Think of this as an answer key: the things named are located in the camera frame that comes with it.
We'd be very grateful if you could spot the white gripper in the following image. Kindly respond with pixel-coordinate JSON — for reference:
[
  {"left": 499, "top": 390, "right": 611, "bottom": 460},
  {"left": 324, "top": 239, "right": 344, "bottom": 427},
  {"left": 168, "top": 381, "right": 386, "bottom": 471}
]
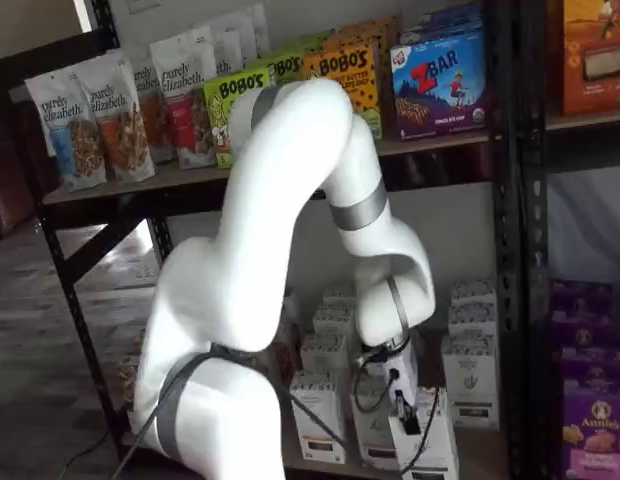
[{"left": 362, "top": 344, "right": 423, "bottom": 437}]

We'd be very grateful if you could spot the white pantry box green strip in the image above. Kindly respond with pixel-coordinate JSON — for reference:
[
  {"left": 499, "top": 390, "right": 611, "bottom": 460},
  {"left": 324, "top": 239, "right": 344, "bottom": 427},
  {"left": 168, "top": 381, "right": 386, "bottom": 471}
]
[{"left": 387, "top": 384, "right": 461, "bottom": 480}]

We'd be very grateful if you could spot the white pantry box pink strip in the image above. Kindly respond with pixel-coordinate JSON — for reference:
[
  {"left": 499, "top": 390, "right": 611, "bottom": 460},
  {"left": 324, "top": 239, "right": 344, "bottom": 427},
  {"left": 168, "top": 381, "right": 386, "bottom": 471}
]
[{"left": 350, "top": 379, "right": 397, "bottom": 472}]

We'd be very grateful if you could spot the white floral pantry box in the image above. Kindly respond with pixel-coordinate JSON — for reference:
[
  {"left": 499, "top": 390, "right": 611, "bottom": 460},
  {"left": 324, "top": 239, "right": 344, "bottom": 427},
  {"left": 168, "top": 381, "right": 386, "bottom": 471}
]
[
  {"left": 299, "top": 332, "right": 350, "bottom": 374},
  {"left": 288, "top": 372, "right": 349, "bottom": 464},
  {"left": 322, "top": 282, "right": 360, "bottom": 309},
  {"left": 312, "top": 304, "right": 360, "bottom": 337},
  {"left": 449, "top": 279, "right": 497, "bottom": 309},
  {"left": 447, "top": 305, "right": 497, "bottom": 340},
  {"left": 441, "top": 333, "right": 497, "bottom": 431}
]

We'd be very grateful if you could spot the purple Annie's box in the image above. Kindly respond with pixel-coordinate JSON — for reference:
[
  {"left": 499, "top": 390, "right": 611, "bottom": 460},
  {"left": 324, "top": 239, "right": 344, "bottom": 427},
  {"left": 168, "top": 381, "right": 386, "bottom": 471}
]
[
  {"left": 548, "top": 279, "right": 616, "bottom": 346},
  {"left": 557, "top": 343, "right": 620, "bottom": 385},
  {"left": 562, "top": 377, "right": 620, "bottom": 480}
]

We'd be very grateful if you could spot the black metal shelf rack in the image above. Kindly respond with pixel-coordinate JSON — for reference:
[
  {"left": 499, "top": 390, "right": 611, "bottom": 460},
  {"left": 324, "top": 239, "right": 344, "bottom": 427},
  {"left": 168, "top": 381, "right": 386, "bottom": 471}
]
[
  {"left": 0, "top": 0, "right": 522, "bottom": 480},
  {"left": 520, "top": 0, "right": 620, "bottom": 480}
]

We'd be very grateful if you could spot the blue Z Bar box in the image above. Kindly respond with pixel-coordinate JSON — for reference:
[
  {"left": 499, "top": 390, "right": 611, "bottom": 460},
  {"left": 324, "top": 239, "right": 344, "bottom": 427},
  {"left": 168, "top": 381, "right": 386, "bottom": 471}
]
[
  {"left": 399, "top": 2, "right": 485, "bottom": 47},
  {"left": 389, "top": 37, "right": 490, "bottom": 143}
]

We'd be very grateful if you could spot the orange Bobo's box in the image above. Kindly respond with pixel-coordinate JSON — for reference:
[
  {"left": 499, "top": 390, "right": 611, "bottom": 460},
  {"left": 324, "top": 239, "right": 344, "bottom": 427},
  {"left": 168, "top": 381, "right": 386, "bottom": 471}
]
[
  {"left": 303, "top": 42, "right": 385, "bottom": 142},
  {"left": 319, "top": 14, "right": 405, "bottom": 142}
]

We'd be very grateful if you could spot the green Bobo's box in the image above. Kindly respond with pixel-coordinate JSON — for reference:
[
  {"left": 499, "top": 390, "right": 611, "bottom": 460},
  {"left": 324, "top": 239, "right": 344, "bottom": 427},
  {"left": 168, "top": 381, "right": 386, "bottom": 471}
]
[
  {"left": 259, "top": 49, "right": 312, "bottom": 87},
  {"left": 203, "top": 67, "right": 272, "bottom": 170}
]

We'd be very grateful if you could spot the large orange snack box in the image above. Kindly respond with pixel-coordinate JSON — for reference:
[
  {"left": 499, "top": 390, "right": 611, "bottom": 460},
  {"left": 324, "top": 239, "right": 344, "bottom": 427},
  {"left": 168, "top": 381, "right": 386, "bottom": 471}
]
[{"left": 562, "top": 0, "right": 620, "bottom": 119}]

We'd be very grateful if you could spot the purely elizabeth bag red label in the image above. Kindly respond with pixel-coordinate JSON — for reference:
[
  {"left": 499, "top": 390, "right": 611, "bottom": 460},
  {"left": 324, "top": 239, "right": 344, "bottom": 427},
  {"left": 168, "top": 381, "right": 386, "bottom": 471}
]
[{"left": 149, "top": 24, "right": 222, "bottom": 171}]

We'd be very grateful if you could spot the purely elizabeth bag orange label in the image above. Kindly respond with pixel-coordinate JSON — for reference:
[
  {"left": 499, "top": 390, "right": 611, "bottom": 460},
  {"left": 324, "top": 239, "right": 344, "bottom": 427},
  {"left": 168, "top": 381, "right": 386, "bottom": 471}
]
[
  {"left": 124, "top": 53, "right": 177, "bottom": 165},
  {"left": 74, "top": 49, "right": 157, "bottom": 183}
]

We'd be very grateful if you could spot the white purely elizabeth bag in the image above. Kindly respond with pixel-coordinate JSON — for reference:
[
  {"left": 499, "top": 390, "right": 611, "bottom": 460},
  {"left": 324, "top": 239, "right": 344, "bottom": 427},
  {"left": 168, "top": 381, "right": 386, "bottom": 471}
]
[
  {"left": 204, "top": 13, "right": 247, "bottom": 77},
  {"left": 239, "top": 2, "right": 270, "bottom": 60}
]

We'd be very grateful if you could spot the purely elizabeth bag blue label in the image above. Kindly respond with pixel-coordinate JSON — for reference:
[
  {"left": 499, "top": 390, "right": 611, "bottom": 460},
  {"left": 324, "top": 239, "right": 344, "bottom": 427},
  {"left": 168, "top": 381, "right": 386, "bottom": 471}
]
[{"left": 23, "top": 69, "right": 110, "bottom": 194}]

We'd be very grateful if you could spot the dark brown sofa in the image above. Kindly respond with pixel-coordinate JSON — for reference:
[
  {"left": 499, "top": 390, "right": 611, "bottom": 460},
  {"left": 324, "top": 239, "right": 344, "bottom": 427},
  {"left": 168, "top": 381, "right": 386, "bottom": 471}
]
[{"left": 0, "top": 99, "right": 56, "bottom": 242}]

